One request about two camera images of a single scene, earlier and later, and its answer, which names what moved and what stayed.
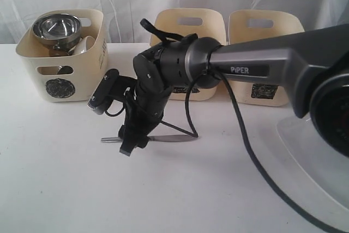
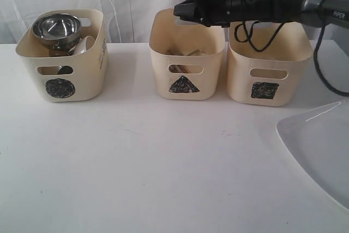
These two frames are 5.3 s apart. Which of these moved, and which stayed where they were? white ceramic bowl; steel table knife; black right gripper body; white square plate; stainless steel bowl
Moved: black right gripper body; steel table knife
Stayed: white ceramic bowl; white square plate; stainless steel bowl
